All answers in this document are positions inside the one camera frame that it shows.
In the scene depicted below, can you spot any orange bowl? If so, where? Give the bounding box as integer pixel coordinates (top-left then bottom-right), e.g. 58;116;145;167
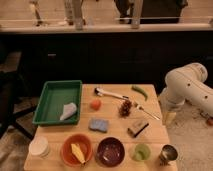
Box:
60;134;93;167

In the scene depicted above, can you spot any small red apple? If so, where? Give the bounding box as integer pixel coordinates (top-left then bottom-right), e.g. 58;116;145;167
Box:
90;99;101;110

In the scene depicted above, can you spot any green plastic cup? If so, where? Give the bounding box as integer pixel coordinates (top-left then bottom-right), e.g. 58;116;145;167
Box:
133;144;151;161

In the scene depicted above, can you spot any white crumpled cloth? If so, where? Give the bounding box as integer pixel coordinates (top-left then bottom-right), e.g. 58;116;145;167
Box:
60;103;77;121

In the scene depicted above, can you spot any blue sponge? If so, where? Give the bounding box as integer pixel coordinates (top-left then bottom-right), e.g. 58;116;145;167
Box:
89;119;109;133

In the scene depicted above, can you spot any purple bowl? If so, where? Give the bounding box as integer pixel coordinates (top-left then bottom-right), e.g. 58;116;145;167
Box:
96;137;125;167

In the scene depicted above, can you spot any silver fork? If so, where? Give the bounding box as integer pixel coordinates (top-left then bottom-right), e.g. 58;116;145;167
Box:
133;102;161;120

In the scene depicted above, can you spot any wooden block with black base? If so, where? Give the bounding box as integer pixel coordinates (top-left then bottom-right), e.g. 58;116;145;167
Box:
127;120;149;138

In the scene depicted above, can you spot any silver metal cup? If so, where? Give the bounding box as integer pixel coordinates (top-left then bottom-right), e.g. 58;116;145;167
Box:
159;144;178;166

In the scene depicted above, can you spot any yellow banana piece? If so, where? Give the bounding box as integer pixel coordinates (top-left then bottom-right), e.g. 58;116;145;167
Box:
71;144;86;164

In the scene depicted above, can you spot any green plastic tray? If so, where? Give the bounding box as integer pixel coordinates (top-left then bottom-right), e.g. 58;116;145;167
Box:
33;80;82;126

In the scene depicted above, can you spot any brown pine cone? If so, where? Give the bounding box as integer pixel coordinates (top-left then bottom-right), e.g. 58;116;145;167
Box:
119;100;132;117

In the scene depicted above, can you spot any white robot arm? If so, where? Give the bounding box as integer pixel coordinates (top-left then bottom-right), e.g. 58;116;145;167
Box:
159;63;213;117

